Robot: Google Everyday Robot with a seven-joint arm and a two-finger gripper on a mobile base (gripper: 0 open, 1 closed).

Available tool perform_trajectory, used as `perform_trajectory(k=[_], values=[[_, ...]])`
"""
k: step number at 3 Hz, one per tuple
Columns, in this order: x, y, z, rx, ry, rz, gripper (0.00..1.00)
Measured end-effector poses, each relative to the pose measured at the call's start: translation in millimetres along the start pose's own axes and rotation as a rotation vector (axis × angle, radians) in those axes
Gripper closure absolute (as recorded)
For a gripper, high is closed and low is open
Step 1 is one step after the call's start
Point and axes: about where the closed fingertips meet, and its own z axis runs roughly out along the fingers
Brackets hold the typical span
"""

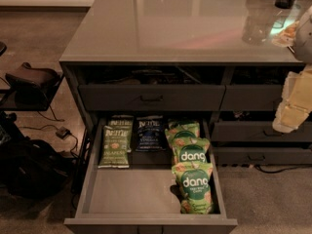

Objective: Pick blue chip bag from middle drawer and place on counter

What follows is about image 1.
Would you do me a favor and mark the brown bag on shelf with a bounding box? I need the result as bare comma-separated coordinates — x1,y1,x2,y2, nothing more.
5,62,60,95

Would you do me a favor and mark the black floor cable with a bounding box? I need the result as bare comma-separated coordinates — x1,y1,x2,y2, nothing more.
253,163,312,175

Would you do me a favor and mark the front green kettle chip bag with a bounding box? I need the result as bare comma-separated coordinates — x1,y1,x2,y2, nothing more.
98,126,130,168

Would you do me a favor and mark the grey bottom right drawer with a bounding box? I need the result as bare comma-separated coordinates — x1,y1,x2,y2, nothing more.
214,147,312,165

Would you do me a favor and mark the front green dang bag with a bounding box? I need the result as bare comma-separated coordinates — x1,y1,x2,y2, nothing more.
172,162,214,215

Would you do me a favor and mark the grey top left drawer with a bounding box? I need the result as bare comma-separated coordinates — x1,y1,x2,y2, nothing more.
78,84,225,111

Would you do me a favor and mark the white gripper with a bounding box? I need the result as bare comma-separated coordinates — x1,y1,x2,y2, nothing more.
272,65,312,134

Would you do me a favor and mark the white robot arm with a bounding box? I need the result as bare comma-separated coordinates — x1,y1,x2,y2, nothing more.
272,7,312,134

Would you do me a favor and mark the grey top right drawer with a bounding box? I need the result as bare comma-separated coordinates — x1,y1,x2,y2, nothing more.
220,85,282,111

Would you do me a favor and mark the green kettle chip bag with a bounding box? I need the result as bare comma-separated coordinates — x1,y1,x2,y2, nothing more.
108,115,134,153
98,126,130,168

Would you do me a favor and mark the black backpack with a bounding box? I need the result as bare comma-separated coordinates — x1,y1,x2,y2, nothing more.
0,139,72,199

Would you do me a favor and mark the rear green kettle chip bag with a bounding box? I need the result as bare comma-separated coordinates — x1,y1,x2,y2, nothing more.
108,115,134,153

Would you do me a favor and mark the middle green dang bag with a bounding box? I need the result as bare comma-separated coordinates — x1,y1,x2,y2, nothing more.
172,136,210,164

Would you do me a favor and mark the blue kettle chip bag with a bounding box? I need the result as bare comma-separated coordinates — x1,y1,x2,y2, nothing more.
136,115,165,152

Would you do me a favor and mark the black power adapter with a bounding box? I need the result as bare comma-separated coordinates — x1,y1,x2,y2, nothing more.
56,127,70,139

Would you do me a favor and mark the grey middle right drawer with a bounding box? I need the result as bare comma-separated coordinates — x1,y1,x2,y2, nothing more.
211,121,312,142

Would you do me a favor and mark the black side shelf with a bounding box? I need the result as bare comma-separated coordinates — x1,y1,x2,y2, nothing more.
0,72,64,111

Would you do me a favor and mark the green dang bag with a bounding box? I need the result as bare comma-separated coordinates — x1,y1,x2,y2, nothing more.
172,162,214,215
165,120,200,144
172,136,210,164

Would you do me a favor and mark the grey counter cabinet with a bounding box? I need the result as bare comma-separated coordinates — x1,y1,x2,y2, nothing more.
60,0,312,234

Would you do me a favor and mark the open grey middle drawer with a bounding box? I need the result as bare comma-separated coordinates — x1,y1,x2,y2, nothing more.
64,119,237,234

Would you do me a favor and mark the rear green dang bag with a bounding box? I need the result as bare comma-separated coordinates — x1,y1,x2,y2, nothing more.
165,120,200,144

